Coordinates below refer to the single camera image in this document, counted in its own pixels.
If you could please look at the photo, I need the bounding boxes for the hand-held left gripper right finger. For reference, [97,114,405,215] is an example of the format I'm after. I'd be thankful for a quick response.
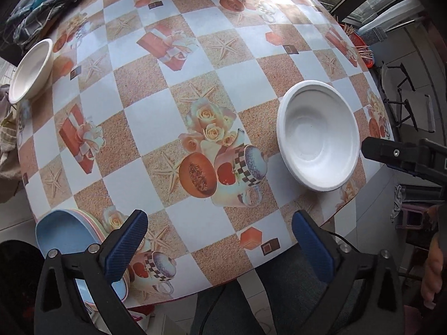
[291,210,406,335]

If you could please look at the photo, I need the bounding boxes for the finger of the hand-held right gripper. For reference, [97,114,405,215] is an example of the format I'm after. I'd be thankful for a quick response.
[361,137,425,179]

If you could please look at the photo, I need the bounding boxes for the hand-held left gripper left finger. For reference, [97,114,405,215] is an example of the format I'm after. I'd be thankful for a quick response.
[34,209,149,335]

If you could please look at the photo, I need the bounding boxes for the green plate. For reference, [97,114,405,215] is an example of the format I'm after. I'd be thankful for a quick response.
[84,211,107,243]

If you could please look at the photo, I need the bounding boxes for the pink plate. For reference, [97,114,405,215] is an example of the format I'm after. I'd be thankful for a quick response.
[72,209,109,243]

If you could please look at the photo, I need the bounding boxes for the blue plate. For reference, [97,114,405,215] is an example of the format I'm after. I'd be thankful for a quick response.
[35,209,131,302]

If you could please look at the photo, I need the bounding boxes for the white bowl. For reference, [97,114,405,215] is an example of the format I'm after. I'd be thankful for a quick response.
[277,80,360,192]
[284,159,350,192]
[8,38,54,104]

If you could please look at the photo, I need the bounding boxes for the person's right hand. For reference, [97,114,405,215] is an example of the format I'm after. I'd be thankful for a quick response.
[420,230,447,304]

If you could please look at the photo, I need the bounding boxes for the person's right leg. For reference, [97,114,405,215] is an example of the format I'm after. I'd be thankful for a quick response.
[258,242,336,335]

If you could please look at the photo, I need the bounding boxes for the grey rag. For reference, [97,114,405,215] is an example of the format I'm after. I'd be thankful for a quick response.
[391,185,407,222]

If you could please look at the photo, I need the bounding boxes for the pink stool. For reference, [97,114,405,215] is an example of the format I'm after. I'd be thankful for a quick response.
[394,204,437,231]

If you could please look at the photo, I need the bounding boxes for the folding chair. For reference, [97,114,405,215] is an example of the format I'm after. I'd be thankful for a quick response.
[379,61,437,133]

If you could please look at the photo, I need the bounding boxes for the red basket with sticks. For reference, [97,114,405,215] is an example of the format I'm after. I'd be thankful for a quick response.
[337,17,374,63]

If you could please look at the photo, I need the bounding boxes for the grey mat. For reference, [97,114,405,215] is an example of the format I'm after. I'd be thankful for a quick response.
[361,26,388,46]

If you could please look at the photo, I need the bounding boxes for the printed tablecloth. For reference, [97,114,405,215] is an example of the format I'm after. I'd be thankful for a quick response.
[17,0,395,309]

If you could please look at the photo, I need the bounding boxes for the plaid cloth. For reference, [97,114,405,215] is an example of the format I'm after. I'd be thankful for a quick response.
[0,0,103,47]

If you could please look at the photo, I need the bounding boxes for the black cable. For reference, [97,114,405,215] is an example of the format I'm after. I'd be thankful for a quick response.
[201,284,227,335]

